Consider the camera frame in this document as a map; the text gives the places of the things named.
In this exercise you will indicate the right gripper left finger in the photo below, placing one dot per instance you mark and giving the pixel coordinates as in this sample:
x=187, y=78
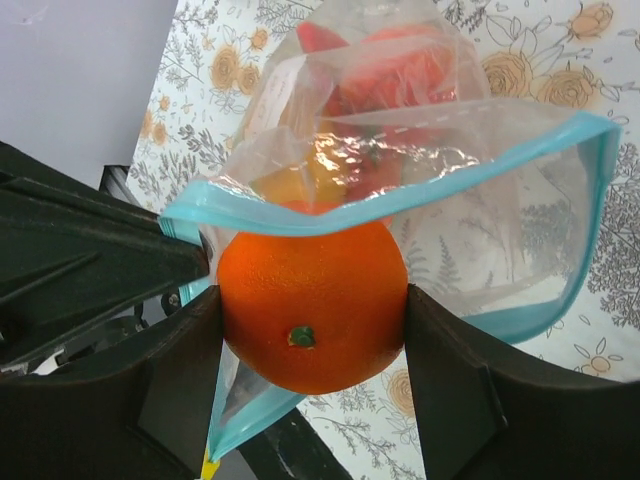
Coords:
x=137, y=410

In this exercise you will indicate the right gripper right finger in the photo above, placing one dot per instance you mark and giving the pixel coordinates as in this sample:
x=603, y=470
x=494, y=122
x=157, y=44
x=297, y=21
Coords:
x=486, y=410

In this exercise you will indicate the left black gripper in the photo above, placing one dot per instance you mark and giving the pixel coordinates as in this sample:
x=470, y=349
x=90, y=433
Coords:
x=67, y=249

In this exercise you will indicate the orange tangerine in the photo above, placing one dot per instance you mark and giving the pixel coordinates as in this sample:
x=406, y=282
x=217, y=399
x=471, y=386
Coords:
x=315, y=315

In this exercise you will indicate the yellow mango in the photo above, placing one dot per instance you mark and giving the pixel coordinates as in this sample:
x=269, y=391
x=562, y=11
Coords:
x=321, y=178

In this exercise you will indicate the clear zip top bag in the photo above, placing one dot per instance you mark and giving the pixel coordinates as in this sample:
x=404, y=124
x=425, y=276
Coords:
x=491, y=186

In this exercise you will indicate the watermelon slice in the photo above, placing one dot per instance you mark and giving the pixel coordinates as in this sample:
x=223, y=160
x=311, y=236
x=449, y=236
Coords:
x=415, y=78

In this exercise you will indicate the floral table mat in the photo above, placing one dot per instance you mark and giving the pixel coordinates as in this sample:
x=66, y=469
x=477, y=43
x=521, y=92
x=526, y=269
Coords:
x=582, y=54

